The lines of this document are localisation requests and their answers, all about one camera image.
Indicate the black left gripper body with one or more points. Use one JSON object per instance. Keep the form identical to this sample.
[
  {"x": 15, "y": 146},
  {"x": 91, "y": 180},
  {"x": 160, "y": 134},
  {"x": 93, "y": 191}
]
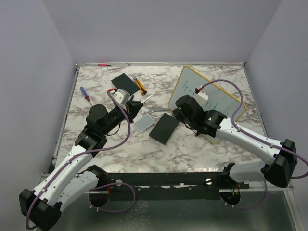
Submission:
[{"x": 128, "y": 112}]

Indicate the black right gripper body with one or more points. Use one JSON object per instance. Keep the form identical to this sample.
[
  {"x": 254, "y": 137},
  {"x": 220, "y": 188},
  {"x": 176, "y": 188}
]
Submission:
[{"x": 179, "y": 116}]

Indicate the yellow framed whiteboard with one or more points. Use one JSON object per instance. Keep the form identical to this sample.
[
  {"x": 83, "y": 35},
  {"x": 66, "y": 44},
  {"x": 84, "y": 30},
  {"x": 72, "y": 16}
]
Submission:
[{"x": 217, "y": 99}]

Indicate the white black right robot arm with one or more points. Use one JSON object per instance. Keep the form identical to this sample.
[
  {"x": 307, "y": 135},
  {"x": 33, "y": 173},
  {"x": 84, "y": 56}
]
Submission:
[{"x": 277, "y": 162}]

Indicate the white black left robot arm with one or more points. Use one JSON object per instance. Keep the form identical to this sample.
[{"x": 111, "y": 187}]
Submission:
[{"x": 44, "y": 205}]

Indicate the silver open-end wrench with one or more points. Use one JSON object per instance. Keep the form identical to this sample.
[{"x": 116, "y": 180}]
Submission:
[{"x": 148, "y": 110}]

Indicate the white grey rectangular eraser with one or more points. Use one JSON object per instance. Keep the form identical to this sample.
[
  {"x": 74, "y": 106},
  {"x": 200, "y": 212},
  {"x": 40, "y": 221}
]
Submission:
[{"x": 143, "y": 123}]

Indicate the yellow black utility knife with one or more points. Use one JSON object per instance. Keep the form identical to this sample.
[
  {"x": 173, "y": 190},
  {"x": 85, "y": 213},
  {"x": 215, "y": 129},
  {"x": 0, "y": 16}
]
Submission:
[{"x": 140, "y": 86}]

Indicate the small dark grey foam block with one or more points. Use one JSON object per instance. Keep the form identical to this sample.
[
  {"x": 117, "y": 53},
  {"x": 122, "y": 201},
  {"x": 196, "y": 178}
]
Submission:
[{"x": 124, "y": 82}]

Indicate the large dark grey foam block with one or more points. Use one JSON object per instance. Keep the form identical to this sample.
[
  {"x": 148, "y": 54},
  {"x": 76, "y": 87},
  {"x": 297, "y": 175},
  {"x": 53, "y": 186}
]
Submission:
[{"x": 164, "y": 129}]

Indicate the blue red screwdriver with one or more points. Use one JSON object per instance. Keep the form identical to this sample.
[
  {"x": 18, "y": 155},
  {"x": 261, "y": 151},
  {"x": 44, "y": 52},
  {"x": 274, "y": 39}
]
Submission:
[{"x": 86, "y": 96}]

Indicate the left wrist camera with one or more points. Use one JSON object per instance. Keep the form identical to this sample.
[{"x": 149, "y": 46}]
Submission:
[{"x": 119, "y": 95}]

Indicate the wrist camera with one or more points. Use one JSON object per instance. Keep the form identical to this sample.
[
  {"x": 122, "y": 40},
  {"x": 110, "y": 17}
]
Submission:
[
  {"x": 200, "y": 96},
  {"x": 119, "y": 95}
]

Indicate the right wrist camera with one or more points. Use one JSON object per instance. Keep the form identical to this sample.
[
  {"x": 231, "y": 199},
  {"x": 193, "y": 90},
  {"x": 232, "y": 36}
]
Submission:
[{"x": 200, "y": 96}]

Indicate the red marker on rail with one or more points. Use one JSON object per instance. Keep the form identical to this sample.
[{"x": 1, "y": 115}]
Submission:
[{"x": 104, "y": 65}]

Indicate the black front mounting rail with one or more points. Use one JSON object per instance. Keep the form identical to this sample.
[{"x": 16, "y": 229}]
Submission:
[{"x": 165, "y": 186}]

